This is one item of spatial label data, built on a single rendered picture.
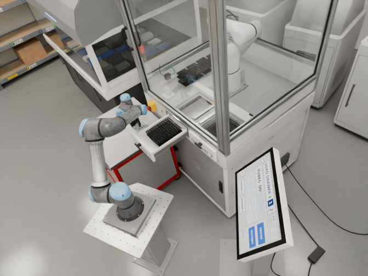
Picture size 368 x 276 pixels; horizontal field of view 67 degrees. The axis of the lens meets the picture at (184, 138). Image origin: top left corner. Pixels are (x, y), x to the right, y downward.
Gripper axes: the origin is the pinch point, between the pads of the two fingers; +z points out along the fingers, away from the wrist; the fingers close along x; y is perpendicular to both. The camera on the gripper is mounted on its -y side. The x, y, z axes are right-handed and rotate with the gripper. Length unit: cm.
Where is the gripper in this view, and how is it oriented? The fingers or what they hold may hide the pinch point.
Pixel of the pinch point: (139, 127)
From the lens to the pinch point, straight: 232.4
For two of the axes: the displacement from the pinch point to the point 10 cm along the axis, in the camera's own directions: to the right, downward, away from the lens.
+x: 6.8, 4.7, -5.6
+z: 1.4, 6.7, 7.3
